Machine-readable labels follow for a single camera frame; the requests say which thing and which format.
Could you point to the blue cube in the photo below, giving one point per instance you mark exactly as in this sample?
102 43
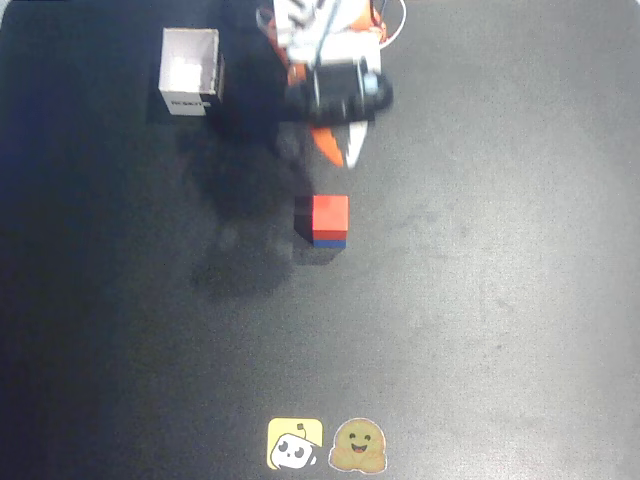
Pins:
330 244

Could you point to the white open cardboard box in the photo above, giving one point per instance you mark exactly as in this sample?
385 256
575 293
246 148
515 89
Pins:
190 65

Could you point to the white and orange robot arm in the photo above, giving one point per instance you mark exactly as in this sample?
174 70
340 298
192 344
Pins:
300 20

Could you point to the black gripper-mounted camera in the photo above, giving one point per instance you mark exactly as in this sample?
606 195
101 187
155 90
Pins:
340 92

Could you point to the red cube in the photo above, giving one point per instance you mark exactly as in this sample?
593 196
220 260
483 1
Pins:
330 215

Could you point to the yellow robot face sticker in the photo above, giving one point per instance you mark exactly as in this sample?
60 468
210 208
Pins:
294 443

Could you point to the black table mat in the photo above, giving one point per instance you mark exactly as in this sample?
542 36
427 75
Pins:
450 325

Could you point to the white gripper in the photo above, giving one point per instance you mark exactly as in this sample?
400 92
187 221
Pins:
336 94

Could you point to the hugging face emoji sticker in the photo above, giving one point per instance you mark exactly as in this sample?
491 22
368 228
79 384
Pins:
357 446

